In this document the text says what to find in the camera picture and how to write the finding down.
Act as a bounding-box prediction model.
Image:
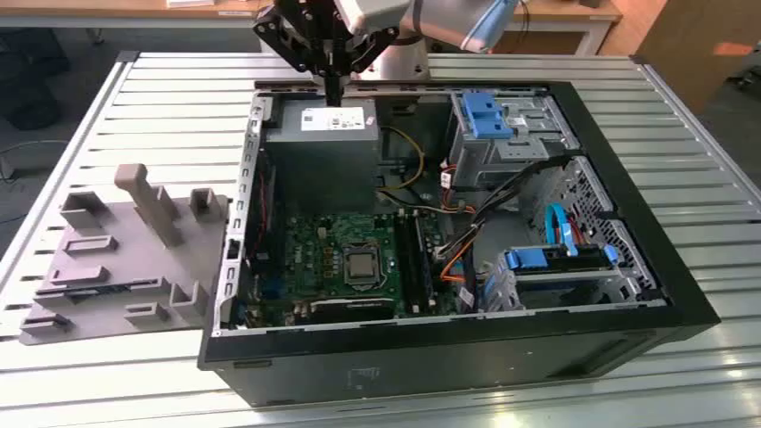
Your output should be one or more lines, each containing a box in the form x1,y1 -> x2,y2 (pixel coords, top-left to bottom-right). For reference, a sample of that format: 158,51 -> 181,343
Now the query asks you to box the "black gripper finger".
333,26 -> 402,108
250,8 -> 336,108

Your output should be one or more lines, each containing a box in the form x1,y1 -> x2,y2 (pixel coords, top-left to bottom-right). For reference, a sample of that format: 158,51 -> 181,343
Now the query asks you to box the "black RAM slot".
391,211 -> 418,314

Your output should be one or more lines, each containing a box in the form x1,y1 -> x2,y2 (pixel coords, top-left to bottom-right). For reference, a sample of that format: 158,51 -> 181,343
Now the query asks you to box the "wooden desk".
0,0 -> 623,57

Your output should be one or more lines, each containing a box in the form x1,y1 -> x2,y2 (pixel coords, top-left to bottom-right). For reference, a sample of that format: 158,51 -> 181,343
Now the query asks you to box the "blue empty disk carrier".
466,92 -> 513,139

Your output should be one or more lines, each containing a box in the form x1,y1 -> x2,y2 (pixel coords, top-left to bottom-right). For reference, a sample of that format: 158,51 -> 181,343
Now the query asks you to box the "grey power supply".
260,97 -> 381,218

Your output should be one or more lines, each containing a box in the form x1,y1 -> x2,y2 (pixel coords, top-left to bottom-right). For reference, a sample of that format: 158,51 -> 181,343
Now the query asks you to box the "black bin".
0,29 -> 70,133

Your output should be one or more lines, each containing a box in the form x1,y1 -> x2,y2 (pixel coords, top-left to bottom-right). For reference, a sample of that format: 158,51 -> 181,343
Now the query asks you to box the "silver CPU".
346,252 -> 381,280

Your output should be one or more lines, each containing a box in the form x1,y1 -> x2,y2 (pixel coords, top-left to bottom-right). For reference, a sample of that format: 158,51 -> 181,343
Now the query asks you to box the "green motherboard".
237,209 -> 462,329

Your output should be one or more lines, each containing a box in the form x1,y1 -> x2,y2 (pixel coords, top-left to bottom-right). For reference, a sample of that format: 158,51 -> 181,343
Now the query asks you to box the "hard disk in blue carrier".
502,248 -> 617,274

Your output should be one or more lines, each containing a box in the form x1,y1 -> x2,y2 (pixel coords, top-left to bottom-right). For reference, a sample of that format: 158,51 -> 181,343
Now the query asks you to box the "brown wooden cabinet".
633,0 -> 761,117

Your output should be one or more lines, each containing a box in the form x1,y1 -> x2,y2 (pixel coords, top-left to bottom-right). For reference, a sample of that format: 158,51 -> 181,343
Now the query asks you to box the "grey parts rack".
16,162 -> 230,347

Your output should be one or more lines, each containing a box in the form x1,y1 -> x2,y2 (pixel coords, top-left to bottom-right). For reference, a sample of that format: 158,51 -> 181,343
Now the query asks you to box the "black graphics card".
308,297 -> 397,325

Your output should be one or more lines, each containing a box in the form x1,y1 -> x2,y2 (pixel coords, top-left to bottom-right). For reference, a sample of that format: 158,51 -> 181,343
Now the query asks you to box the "black PC case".
194,79 -> 723,407

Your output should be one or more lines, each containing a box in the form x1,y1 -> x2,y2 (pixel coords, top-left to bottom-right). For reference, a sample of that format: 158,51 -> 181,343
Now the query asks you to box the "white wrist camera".
332,0 -> 413,36

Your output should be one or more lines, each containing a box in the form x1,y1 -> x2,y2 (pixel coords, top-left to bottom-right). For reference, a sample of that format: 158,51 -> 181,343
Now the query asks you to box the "yellow wire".
378,127 -> 426,193

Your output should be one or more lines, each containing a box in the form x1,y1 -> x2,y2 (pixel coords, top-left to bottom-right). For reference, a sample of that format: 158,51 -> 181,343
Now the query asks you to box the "black wire bundle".
438,153 -> 571,259

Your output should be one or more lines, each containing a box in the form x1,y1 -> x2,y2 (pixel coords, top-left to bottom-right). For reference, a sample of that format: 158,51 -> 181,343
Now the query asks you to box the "socket cover metal frame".
337,240 -> 389,293

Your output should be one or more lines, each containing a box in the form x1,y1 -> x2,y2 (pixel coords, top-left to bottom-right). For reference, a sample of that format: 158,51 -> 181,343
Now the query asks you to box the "blue SATA wire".
543,202 -> 581,258

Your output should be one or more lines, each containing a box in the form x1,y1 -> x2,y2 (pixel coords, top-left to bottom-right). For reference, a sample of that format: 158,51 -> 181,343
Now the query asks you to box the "orange wire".
438,253 -> 477,283

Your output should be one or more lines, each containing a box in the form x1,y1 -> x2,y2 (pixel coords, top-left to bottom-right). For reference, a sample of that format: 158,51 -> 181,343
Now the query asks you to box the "silver disk bay bracket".
474,247 -> 661,313

